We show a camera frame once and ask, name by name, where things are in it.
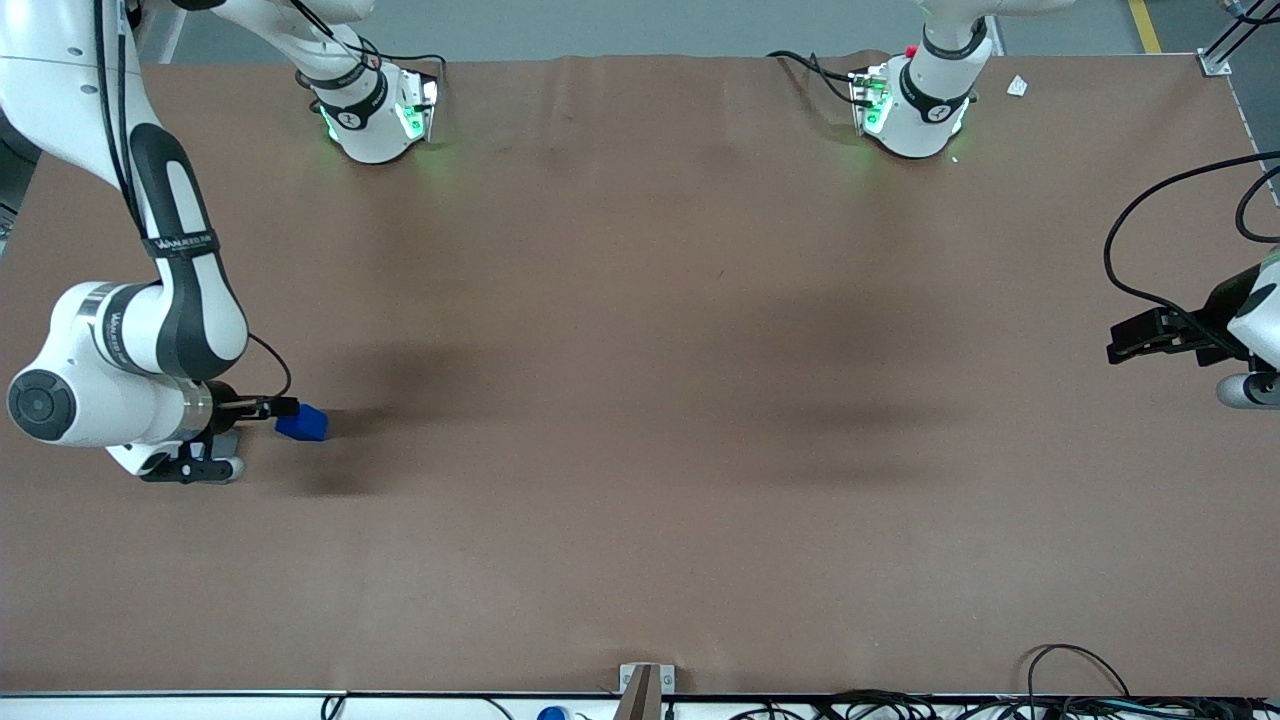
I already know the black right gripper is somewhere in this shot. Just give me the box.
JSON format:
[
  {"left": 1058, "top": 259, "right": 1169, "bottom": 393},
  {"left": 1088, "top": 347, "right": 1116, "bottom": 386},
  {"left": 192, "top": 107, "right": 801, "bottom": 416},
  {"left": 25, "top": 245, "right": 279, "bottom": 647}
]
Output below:
[{"left": 204, "top": 381, "right": 302, "bottom": 440}]

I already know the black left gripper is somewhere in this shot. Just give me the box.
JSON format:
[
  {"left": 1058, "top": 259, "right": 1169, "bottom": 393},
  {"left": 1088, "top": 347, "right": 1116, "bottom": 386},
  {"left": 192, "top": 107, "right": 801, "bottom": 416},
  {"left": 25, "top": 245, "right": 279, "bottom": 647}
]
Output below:
[{"left": 1106, "top": 265, "right": 1264, "bottom": 367}]

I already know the blue block part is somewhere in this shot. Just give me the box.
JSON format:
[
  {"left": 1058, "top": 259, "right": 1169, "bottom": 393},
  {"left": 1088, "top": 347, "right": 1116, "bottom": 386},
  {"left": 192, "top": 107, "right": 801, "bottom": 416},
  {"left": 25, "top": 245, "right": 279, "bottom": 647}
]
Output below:
[{"left": 275, "top": 403, "right": 330, "bottom": 444}]

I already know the paper table cover sheet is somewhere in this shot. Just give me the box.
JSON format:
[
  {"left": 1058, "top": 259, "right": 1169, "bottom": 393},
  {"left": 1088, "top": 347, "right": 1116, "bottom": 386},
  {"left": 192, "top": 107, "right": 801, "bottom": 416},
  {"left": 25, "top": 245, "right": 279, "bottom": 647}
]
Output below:
[{"left": 0, "top": 50, "right": 1280, "bottom": 697}]

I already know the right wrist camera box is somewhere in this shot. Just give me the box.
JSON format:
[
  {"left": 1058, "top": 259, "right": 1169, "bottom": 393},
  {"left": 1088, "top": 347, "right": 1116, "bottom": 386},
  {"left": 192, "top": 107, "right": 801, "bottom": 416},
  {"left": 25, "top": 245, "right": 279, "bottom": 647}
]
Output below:
[{"left": 139, "top": 431, "right": 247, "bottom": 487}]

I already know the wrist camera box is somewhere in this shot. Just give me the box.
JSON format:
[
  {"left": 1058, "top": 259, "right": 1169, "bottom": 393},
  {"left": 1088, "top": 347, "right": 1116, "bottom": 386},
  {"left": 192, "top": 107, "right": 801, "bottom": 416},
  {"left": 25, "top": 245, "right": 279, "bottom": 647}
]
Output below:
[
  {"left": 139, "top": 431, "right": 247, "bottom": 487},
  {"left": 1215, "top": 371, "right": 1280, "bottom": 411}
]

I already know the long black left arm cable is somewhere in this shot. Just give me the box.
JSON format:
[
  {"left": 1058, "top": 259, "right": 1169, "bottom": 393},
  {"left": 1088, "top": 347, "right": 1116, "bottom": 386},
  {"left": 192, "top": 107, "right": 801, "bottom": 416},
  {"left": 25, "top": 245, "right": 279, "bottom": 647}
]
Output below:
[{"left": 1103, "top": 150, "right": 1280, "bottom": 336}]

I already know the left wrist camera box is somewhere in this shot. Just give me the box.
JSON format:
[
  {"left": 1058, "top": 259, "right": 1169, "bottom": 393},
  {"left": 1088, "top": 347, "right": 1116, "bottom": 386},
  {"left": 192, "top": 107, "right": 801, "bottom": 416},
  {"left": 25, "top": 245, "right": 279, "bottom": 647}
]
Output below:
[{"left": 1215, "top": 371, "right": 1280, "bottom": 411}]

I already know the short black left arm cable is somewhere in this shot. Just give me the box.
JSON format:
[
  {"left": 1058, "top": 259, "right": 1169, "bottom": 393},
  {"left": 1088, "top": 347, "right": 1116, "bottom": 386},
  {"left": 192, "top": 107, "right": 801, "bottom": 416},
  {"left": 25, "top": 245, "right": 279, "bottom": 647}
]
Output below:
[{"left": 1235, "top": 164, "right": 1280, "bottom": 245}]

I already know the aluminium frame post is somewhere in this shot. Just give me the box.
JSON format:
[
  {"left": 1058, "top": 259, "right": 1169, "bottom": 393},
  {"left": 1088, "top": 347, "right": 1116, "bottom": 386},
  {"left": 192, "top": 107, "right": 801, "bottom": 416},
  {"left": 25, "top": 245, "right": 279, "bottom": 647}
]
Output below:
[{"left": 1198, "top": 0, "right": 1280, "bottom": 78}]

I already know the black looped cable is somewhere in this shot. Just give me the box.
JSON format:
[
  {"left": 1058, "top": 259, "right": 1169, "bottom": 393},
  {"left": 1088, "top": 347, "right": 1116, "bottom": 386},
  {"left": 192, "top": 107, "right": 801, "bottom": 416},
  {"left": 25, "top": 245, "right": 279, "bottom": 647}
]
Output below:
[{"left": 1026, "top": 644, "right": 1132, "bottom": 701}]

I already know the black right base cable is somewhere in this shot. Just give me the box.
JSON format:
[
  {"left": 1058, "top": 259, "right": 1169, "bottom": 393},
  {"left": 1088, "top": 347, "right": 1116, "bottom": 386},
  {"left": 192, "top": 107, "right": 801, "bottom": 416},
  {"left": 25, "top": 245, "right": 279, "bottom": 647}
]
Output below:
[{"left": 290, "top": 0, "right": 449, "bottom": 111}]

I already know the black base cable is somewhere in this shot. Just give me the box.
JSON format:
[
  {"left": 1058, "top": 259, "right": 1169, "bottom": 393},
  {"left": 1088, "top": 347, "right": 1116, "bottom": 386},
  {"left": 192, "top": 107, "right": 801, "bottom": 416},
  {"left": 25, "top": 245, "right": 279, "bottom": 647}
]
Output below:
[
  {"left": 290, "top": 0, "right": 449, "bottom": 111},
  {"left": 766, "top": 49, "right": 873, "bottom": 109}
]

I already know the black left base cable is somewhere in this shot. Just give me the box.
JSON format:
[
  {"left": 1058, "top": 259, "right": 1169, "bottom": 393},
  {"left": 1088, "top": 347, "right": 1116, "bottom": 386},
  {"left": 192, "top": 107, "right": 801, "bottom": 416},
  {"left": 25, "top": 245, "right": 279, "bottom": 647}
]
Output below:
[{"left": 766, "top": 49, "right": 873, "bottom": 109}]

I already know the tangled black cable bundle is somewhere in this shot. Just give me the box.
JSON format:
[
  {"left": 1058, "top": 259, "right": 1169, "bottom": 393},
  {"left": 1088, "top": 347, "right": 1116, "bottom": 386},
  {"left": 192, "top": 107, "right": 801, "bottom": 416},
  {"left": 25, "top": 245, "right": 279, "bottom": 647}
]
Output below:
[{"left": 728, "top": 687, "right": 1280, "bottom": 720}]

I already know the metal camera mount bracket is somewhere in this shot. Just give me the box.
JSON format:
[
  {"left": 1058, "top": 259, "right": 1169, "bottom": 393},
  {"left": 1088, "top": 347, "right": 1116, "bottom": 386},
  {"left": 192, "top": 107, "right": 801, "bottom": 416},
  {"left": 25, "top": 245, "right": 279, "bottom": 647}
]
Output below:
[{"left": 619, "top": 662, "right": 677, "bottom": 720}]

